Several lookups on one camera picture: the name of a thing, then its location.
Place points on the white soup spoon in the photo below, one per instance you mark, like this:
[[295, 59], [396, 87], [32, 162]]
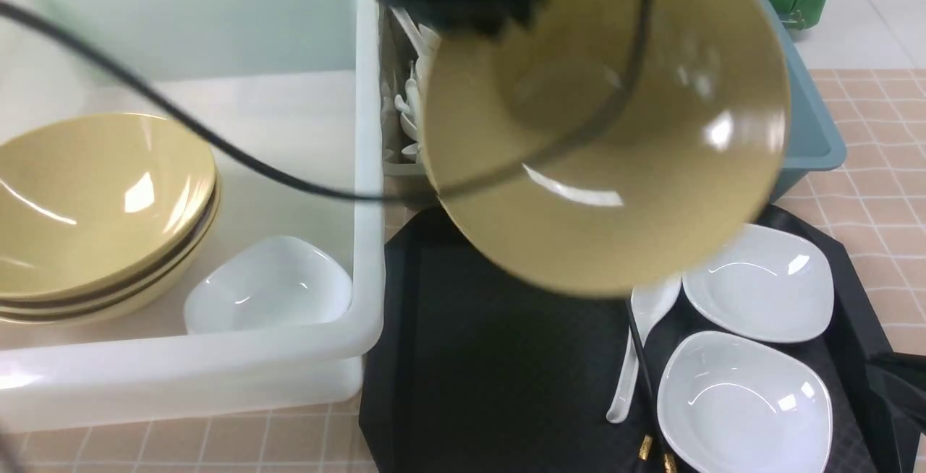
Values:
[[649, 303]]

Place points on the tan noodle bowl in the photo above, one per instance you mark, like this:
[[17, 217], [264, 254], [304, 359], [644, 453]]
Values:
[[612, 143]]

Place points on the white square dish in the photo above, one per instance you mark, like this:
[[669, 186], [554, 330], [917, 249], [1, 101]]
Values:
[[728, 404], [766, 285]]

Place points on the black gold-banded chopstick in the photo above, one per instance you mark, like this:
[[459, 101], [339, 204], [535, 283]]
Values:
[[642, 463], [663, 460]]

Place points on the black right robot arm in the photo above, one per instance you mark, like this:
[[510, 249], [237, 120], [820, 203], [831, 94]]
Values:
[[898, 378]]

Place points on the top stacked tan bowl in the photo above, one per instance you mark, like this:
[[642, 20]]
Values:
[[91, 200]]

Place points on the stacked tan bowl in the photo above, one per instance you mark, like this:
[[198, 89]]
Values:
[[91, 200], [139, 292]]

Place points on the lower stacked tan bowl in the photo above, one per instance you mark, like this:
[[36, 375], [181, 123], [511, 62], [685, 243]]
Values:
[[139, 292]]

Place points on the brown plastic bin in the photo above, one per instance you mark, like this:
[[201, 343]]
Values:
[[396, 54]]

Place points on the black serving tray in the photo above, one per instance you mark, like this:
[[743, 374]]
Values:
[[477, 371]]

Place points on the pile of white spoons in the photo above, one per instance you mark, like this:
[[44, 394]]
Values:
[[410, 103]]

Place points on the white dish in tub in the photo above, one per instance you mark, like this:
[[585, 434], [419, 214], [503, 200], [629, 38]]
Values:
[[278, 282]]

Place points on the blue plastic bin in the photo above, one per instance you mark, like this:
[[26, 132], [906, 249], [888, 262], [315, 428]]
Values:
[[815, 143]]

